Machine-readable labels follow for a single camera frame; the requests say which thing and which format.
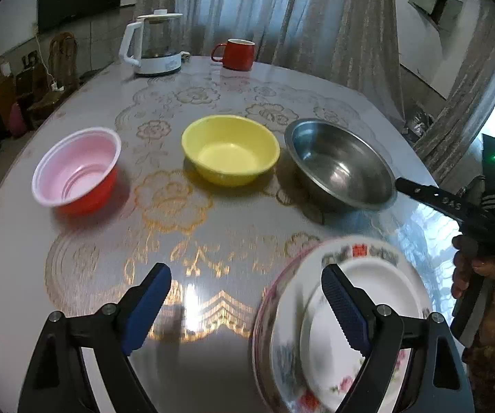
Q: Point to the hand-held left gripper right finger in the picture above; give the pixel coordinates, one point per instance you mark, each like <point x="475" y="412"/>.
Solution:
<point x="344" y="305"/>

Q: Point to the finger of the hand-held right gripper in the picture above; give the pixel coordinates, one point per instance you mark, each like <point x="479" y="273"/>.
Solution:
<point x="432" y="198"/>

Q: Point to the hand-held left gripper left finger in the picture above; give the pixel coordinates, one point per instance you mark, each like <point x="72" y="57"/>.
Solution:
<point x="148" y="305"/>

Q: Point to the white oval floral dish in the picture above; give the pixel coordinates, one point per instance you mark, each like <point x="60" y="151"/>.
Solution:
<point x="337" y="335"/>

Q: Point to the white plate red print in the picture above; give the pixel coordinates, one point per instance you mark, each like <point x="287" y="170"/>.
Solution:
<point x="359" y="251"/>

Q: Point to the large floral plate pink rim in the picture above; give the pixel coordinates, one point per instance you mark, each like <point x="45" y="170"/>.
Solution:
<point x="264" y="335"/>

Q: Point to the stainless steel bowl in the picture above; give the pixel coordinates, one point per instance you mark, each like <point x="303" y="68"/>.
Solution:
<point x="342" y="167"/>

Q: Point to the red plastic bowl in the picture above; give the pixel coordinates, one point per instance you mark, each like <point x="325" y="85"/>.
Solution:
<point x="75" y="172"/>

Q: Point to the yellow bowl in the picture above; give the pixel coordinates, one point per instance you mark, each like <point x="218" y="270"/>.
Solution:
<point x="230" y="150"/>

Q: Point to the person's right hand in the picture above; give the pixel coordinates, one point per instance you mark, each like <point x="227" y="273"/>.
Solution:
<point x="461" y="266"/>

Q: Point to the crumpled plastic bags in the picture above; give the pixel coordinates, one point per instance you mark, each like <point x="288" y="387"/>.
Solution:
<point x="419" y="125"/>

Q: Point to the beige side curtain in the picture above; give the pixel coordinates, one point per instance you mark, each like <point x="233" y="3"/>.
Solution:
<point x="471" y="94"/>

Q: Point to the pink bag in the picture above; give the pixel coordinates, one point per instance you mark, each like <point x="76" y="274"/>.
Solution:
<point x="17" y="119"/>

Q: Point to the white power strip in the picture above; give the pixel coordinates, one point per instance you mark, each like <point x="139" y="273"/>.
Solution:
<point x="56" y="87"/>

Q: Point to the beige sheer window curtain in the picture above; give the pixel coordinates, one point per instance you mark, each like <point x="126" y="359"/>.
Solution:
<point x="273" y="21"/>

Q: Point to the red mug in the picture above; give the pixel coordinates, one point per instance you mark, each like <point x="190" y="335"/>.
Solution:
<point x="238" y="56"/>

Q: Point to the carved wooden chair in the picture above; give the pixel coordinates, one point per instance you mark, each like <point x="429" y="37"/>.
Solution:
<point x="60" y="73"/>

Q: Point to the white electric kettle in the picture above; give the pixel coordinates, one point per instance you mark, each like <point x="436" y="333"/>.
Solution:
<point x="157" y="51"/>

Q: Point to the small photo frame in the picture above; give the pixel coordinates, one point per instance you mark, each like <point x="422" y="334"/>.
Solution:
<point x="30" y="60"/>

